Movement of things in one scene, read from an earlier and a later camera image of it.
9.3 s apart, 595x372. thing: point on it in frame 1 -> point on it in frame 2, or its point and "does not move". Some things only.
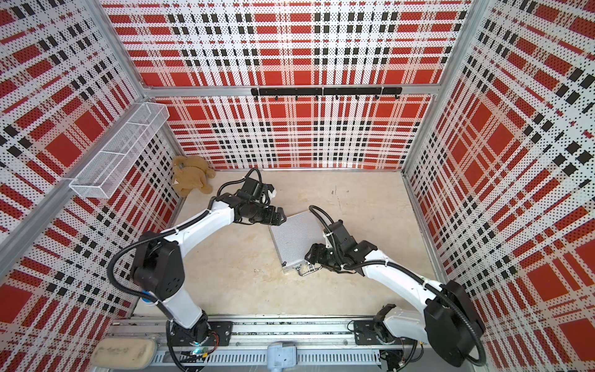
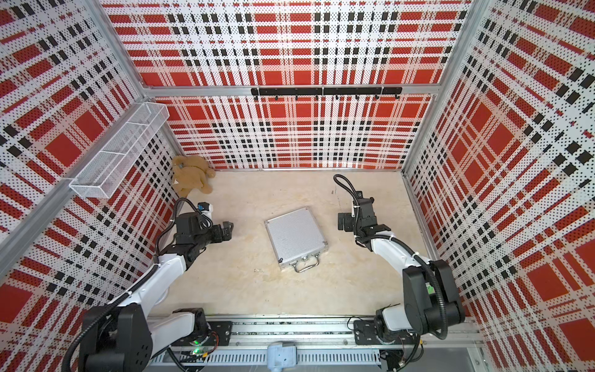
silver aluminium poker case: [293, 239] does not move
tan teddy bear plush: [190, 173] does not move
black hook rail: [335, 91] does not move
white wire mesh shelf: [122, 148] does not move
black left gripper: [269, 218] -> [226, 232]
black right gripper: [317, 256] -> [347, 222]
